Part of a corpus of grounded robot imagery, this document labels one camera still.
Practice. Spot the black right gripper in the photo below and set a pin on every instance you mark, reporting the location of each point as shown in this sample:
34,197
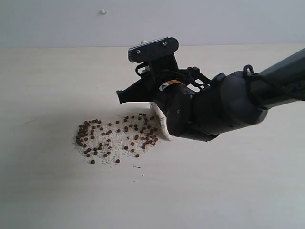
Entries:
165,84

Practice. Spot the pile of beans and rice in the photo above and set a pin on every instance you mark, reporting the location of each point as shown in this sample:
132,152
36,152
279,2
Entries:
107,141

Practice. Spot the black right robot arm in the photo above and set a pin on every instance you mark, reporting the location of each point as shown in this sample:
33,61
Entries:
201,109

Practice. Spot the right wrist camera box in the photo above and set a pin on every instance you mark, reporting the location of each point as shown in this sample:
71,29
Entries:
152,48

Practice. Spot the white wall plug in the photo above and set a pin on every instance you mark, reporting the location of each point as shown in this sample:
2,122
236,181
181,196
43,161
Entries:
103,12

